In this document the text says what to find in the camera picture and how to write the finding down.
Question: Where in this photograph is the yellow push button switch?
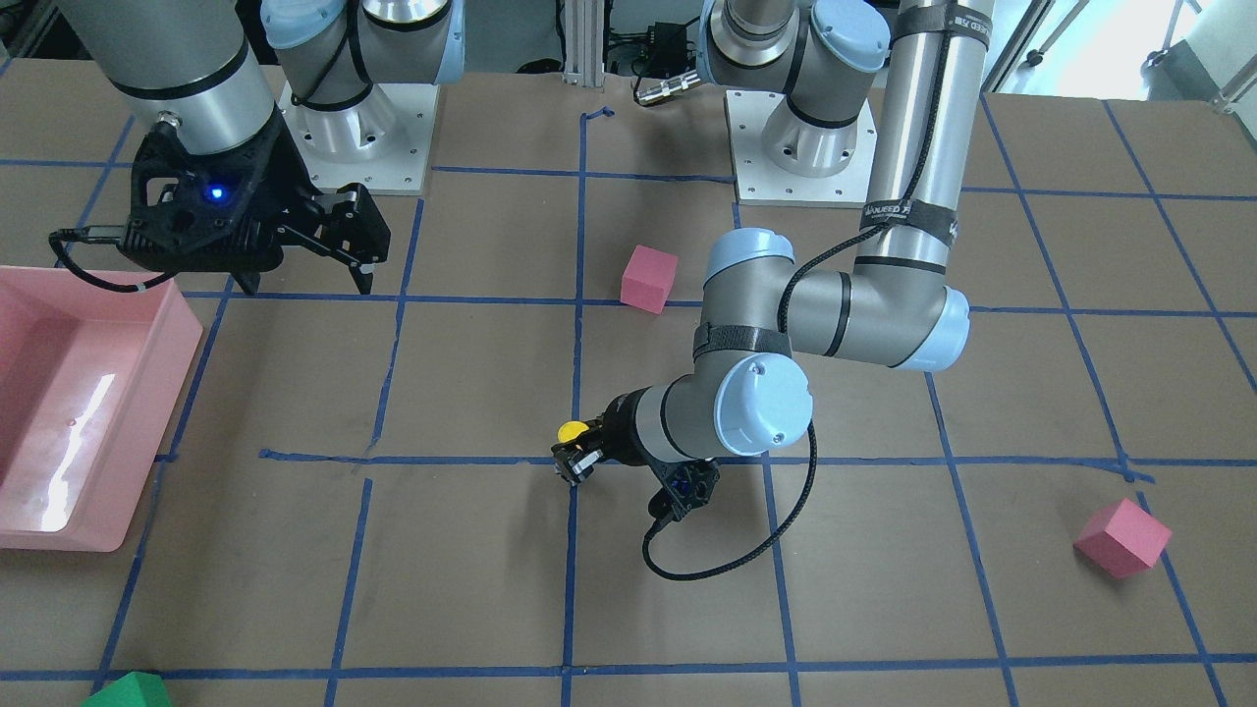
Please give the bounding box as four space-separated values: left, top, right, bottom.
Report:
556 420 591 447

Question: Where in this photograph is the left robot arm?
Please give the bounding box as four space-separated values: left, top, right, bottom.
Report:
552 1 994 484

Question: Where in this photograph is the pink foam cube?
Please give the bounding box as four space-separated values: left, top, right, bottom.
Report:
1073 499 1173 580
618 245 679 315

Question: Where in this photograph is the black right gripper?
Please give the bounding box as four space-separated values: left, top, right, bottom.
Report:
117 108 391 297

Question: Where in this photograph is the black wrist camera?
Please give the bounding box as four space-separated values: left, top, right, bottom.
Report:
649 460 720 522

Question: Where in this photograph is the green foam cube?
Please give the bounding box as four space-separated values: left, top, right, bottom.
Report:
80 672 173 707

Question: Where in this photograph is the aluminium frame post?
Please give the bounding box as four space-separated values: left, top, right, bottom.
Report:
561 0 608 92

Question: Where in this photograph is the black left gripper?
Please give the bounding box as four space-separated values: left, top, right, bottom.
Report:
551 391 649 487

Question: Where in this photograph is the pink plastic bin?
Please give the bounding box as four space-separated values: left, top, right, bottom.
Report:
1 267 202 552

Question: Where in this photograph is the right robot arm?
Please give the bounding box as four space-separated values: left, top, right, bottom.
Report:
48 1 391 294

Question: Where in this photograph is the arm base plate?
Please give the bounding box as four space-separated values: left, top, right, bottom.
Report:
278 83 441 196
727 91 877 209

